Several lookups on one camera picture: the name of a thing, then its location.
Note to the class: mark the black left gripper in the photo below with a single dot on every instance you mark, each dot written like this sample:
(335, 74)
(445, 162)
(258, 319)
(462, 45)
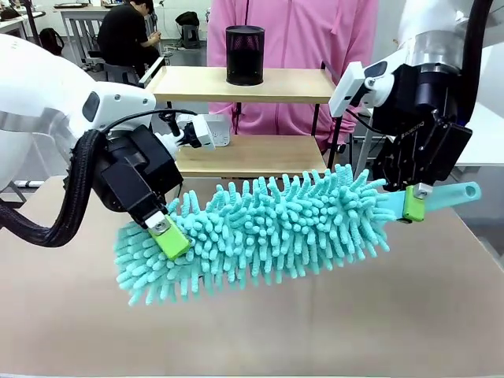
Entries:
(153, 161)

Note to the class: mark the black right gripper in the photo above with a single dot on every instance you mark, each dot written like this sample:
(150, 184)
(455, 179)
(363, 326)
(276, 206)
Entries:
(409, 149)

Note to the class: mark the teal chenille duster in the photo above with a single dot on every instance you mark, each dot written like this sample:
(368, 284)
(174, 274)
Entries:
(275, 236)

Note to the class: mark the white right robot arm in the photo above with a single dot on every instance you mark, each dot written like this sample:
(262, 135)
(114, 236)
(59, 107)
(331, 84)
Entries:
(433, 27)

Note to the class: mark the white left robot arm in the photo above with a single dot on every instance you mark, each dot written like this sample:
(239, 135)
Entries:
(43, 102)

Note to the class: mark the two-tier wooden metal shelf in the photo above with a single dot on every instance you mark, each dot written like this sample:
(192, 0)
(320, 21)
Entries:
(252, 84)

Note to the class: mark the large white table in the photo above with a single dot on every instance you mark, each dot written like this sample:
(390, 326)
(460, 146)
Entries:
(486, 130)

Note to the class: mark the white digital clock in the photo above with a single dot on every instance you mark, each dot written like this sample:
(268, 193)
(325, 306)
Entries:
(219, 130)

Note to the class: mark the grey plastic stool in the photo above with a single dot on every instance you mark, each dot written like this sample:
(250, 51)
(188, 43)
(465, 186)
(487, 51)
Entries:
(122, 73)

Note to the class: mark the person in pink hoodie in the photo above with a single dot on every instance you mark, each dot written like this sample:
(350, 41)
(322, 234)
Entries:
(299, 35)

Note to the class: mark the black mesh pen holder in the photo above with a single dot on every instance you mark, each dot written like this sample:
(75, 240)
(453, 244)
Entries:
(245, 55)

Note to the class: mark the seated person in black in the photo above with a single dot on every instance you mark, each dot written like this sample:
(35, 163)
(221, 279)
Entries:
(122, 35)

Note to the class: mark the black bag on stool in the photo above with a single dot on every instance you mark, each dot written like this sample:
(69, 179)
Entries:
(188, 19)

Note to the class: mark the black backpack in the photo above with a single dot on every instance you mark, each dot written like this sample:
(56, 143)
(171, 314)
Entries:
(51, 41)

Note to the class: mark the white background desk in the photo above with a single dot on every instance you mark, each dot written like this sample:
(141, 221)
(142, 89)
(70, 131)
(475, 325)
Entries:
(78, 15)

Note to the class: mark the dark tray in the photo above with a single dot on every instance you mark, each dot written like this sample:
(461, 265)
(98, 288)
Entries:
(71, 5)

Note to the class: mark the black stand pole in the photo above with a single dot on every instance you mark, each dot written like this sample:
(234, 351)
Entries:
(33, 19)

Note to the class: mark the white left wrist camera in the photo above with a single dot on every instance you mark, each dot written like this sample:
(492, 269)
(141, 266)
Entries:
(199, 132)

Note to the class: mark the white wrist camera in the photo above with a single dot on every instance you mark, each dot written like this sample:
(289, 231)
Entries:
(350, 88)
(199, 132)

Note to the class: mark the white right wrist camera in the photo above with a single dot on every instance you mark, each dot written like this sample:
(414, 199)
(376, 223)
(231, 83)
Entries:
(350, 88)

